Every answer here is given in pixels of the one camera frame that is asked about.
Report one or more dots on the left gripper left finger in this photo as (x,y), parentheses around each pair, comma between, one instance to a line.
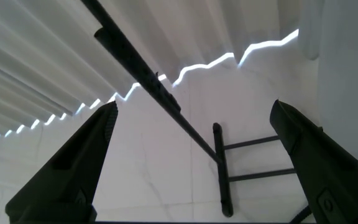
(70,174)

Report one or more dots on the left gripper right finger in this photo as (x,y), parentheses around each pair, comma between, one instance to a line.
(337,174)

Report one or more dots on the black clothes rack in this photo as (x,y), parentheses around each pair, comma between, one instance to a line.
(129,53)

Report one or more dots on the white curtain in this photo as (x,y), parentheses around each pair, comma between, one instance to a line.
(42,46)

